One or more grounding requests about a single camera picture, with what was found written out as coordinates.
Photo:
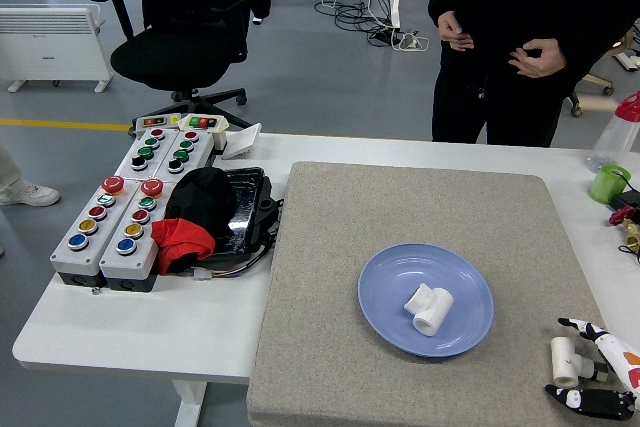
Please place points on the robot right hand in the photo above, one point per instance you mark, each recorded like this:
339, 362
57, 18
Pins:
620, 357

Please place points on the person's left hand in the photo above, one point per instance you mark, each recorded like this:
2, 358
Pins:
550, 59

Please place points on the person's right hand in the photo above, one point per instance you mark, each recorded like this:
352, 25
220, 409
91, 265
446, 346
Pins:
450, 32

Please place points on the white pipe tee metal nipple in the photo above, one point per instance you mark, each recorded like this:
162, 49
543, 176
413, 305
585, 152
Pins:
562, 362

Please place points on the plain white pipe tee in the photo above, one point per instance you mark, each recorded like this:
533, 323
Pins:
432, 314

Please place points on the blue round plate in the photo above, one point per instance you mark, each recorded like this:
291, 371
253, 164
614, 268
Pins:
390, 297

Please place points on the clear bottle red cap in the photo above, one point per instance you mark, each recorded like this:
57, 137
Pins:
617, 137

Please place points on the green plastic cup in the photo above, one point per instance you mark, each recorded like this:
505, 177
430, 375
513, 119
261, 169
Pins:
602, 187

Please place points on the small black box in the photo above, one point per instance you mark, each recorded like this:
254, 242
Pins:
630, 199

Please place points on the grey-brown table mat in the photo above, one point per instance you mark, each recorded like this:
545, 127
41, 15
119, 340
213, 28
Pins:
350, 227

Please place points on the black plastic tray device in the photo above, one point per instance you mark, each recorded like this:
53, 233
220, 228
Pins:
246, 207

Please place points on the four-button grey control box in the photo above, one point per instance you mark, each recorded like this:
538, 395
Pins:
131, 153
196, 153

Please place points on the black office chair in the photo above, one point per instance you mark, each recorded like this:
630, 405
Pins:
165, 57

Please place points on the black cloth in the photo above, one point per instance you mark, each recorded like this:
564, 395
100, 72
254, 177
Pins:
200, 197

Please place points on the red cloth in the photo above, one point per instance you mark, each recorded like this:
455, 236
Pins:
175, 237

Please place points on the white panel heater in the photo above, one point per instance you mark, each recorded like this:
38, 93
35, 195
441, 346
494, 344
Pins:
50, 47

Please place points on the five-button grey control box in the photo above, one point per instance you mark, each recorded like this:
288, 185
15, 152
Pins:
120, 263
85, 249

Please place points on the white table leg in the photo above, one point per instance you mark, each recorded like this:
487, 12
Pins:
187, 407

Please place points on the white wall switch panel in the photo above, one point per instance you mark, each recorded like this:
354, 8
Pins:
242, 139

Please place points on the white green-red switch box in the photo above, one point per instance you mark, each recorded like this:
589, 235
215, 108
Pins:
220, 137

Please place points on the grey red-green switch box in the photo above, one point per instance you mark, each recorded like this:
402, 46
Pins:
150, 122

